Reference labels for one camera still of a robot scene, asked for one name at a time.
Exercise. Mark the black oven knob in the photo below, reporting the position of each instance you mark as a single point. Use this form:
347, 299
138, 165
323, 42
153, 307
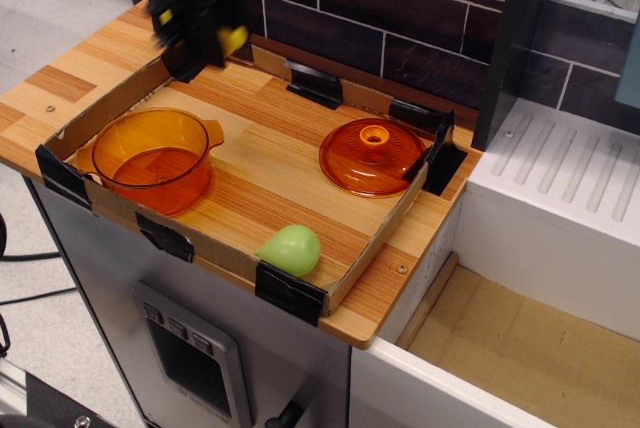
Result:
288, 418

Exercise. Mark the grey toy oven front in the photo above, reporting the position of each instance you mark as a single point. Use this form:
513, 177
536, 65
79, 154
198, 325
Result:
193, 349

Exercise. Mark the white toy sink unit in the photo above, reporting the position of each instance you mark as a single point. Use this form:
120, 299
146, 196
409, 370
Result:
525, 311

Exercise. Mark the orange transparent pot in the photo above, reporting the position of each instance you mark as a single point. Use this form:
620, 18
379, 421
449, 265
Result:
158, 158

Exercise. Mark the green plastic pear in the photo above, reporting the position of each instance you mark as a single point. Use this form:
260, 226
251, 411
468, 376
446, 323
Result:
294, 249

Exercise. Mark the yellow plastic banana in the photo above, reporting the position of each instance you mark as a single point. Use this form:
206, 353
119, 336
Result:
232, 39

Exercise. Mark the dark grey vertical post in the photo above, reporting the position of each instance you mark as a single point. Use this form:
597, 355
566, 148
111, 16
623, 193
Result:
511, 52

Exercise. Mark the orange transparent pot lid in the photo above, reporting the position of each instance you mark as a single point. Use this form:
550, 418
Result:
370, 157

